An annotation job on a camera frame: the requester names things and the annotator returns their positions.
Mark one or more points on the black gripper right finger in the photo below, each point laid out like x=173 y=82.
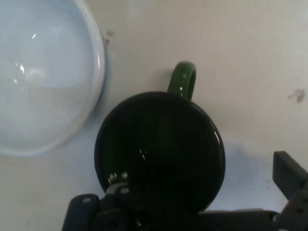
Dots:
x=288 y=173

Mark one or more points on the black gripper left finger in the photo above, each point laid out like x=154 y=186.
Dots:
x=96 y=214

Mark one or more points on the white bowl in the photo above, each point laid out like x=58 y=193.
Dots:
x=43 y=77

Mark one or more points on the dark green ceramic mug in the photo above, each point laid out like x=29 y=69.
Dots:
x=156 y=134

